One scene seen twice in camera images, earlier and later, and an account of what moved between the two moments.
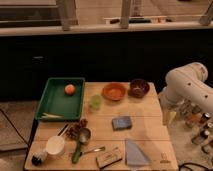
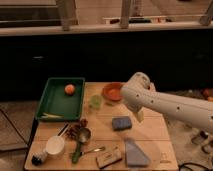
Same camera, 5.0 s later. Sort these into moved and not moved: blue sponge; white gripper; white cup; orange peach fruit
Moved: white gripper
Not moved: white cup; orange peach fruit; blue sponge
